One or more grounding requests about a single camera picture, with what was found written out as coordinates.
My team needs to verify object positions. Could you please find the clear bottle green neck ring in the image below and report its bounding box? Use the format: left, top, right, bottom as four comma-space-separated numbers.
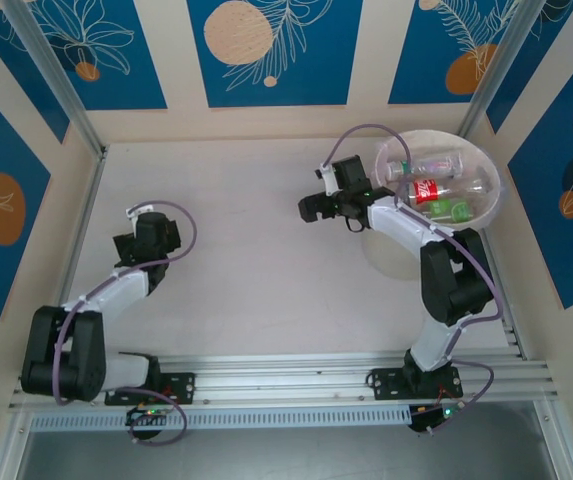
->
388, 153, 466, 182

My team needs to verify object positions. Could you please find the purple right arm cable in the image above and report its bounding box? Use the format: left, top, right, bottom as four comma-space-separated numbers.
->
321, 123, 505, 436

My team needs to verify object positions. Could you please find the clear bottle brown residue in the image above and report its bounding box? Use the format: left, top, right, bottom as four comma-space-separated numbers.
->
458, 175, 493, 201

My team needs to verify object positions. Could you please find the aluminium rail base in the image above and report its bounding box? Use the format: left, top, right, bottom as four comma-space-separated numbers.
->
8, 352, 560, 414

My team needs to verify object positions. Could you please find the red label cola bottle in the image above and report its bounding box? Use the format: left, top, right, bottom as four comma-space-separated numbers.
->
407, 179, 453, 206

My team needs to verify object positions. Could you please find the green label bottle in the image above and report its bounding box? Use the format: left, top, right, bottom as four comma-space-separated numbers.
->
424, 198, 471, 224

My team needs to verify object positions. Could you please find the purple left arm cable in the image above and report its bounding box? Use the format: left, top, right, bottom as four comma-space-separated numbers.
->
53, 200, 198, 446

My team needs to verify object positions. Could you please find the small controller board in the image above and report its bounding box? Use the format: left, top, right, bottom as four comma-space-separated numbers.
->
408, 402, 467, 434
125, 405, 172, 426

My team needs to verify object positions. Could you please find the grey slotted cable duct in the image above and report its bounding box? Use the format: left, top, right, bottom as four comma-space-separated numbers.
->
28, 405, 412, 432

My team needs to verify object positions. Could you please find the aluminium frame post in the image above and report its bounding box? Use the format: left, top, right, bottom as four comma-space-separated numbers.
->
0, 0, 107, 161
458, 0, 542, 136

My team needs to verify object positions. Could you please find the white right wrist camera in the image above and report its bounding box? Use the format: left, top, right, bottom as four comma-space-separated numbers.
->
314, 160, 341, 197

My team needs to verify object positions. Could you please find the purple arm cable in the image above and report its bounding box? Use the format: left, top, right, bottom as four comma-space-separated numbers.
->
53, 200, 198, 446
321, 123, 505, 436

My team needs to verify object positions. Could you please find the cream plastic bin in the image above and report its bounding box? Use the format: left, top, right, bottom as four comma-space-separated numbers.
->
374, 128, 508, 232

